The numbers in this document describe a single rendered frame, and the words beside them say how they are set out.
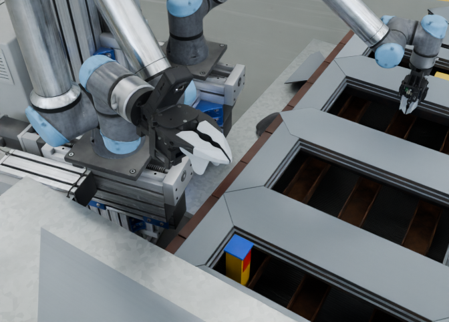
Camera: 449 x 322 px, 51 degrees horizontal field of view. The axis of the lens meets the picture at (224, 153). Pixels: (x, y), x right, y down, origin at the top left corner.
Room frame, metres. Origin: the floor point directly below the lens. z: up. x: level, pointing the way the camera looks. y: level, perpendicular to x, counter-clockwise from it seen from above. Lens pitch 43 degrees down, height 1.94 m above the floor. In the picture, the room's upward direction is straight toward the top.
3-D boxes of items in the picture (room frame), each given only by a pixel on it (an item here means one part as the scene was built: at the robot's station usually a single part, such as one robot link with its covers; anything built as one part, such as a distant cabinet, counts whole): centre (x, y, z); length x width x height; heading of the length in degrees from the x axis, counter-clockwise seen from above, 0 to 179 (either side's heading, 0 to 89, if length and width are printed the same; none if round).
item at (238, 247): (0.76, -0.04, 0.88); 0.06 x 0.06 x 0.02; 59
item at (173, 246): (1.37, -0.21, 0.80); 1.62 x 0.04 x 0.06; 149
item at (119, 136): (0.74, 0.20, 1.34); 0.11 x 0.08 x 0.11; 134
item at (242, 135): (1.60, -0.21, 0.66); 1.30 x 0.20 x 0.03; 149
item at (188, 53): (1.48, 0.13, 1.09); 0.15 x 0.15 x 0.10
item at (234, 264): (0.76, -0.04, 0.78); 0.05 x 0.05 x 0.19; 59
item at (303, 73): (1.89, -0.42, 0.70); 0.39 x 0.12 x 0.04; 149
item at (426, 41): (1.30, -0.63, 1.21); 0.09 x 0.08 x 0.11; 67
